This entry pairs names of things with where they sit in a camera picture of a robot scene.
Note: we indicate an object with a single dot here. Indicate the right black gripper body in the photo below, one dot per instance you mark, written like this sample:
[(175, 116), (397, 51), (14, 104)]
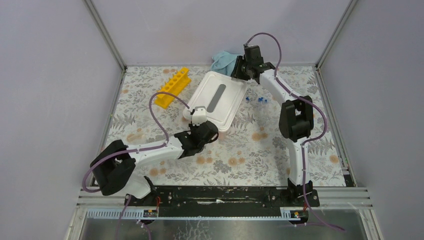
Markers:
[(246, 66)]

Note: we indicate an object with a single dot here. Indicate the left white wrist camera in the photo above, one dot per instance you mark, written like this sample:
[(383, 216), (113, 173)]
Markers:
[(198, 115)]

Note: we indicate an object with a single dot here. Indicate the floral table mat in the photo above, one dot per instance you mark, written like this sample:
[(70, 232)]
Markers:
[(251, 153)]

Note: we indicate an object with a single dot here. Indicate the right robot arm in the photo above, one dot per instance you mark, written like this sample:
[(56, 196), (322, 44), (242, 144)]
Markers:
[(296, 119)]

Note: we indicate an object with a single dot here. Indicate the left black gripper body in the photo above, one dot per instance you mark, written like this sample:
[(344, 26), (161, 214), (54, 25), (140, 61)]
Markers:
[(192, 127)]

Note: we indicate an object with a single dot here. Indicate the white plastic bin lid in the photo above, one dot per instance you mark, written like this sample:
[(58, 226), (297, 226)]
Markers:
[(221, 97)]

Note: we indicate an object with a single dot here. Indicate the light blue cloth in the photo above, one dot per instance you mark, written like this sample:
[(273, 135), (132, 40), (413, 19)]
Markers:
[(223, 63)]

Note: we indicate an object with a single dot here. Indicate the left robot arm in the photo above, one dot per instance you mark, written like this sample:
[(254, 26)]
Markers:
[(113, 169)]

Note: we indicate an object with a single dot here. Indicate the yellow test tube rack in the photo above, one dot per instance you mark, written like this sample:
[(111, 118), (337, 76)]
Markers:
[(175, 85)]

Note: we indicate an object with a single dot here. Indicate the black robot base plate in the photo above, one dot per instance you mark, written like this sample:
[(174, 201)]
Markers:
[(224, 201)]

